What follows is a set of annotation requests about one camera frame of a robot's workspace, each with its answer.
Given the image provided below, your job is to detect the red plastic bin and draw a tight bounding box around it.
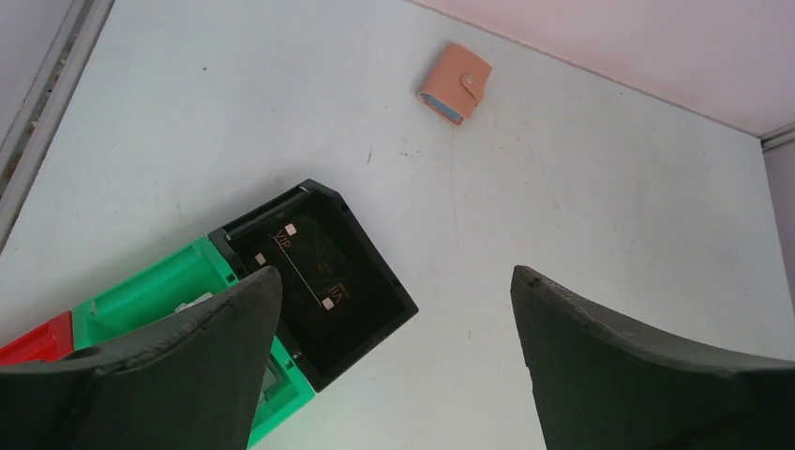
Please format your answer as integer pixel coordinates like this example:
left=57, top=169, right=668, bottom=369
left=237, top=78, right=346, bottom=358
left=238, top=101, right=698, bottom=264
left=1, top=311, right=74, bottom=366

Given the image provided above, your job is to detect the black VIP card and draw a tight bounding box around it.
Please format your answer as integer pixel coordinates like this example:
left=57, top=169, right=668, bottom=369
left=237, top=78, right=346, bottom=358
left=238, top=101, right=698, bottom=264
left=240, top=213, right=368, bottom=341

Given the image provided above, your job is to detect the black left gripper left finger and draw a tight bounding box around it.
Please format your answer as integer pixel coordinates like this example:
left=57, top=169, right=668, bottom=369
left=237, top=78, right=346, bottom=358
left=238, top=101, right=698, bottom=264
left=1, top=267, right=282, bottom=449

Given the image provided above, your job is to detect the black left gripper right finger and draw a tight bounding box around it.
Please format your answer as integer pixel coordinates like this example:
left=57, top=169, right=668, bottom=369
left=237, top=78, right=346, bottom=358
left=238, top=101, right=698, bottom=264
left=510, top=265, right=794, bottom=449

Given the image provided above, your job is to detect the black plastic bin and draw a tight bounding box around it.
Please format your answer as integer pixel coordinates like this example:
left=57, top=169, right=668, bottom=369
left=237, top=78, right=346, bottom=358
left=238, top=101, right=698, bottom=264
left=208, top=179, right=418, bottom=392

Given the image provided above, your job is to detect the tan leather card holder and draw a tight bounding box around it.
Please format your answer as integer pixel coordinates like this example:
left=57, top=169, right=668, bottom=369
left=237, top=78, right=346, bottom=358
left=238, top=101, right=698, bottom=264
left=416, top=42, right=492, bottom=127

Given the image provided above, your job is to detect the green plastic bin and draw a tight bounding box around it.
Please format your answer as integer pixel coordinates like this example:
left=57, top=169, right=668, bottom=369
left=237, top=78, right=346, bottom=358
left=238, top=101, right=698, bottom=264
left=72, top=237, right=315, bottom=448

